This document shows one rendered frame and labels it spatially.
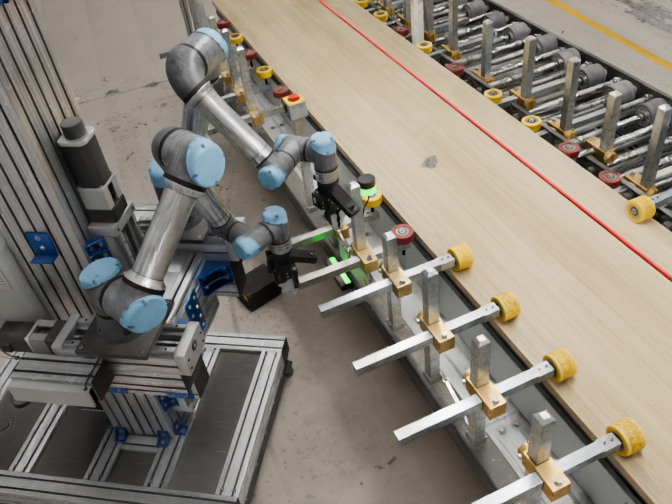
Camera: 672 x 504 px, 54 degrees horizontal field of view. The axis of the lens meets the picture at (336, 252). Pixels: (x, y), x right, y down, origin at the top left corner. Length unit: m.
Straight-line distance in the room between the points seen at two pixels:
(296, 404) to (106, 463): 0.81
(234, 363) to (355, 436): 0.60
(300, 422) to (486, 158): 1.35
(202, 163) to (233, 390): 1.36
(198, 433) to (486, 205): 1.42
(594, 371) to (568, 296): 0.29
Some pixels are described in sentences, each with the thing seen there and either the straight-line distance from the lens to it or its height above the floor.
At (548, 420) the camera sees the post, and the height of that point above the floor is 1.13.
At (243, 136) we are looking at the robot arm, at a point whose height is 1.43.
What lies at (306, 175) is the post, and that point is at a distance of 2.71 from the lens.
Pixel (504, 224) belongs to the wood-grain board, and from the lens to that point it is 2.38.
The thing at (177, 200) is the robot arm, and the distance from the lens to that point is 1.75.
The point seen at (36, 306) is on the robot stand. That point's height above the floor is 0.98.
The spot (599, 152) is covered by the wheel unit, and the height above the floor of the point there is 0.86.
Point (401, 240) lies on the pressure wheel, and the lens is 2.32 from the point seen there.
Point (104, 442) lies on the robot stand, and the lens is 2.87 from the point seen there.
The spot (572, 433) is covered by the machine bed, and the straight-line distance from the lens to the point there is 1.97.
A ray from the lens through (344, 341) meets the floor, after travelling 3.20.
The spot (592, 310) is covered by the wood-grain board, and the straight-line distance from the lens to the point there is 2.12.
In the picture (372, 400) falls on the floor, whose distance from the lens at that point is 2.98.
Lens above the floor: 2.41
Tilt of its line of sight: 41 degrees down
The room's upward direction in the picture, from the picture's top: 9 degrees counter-clockwise
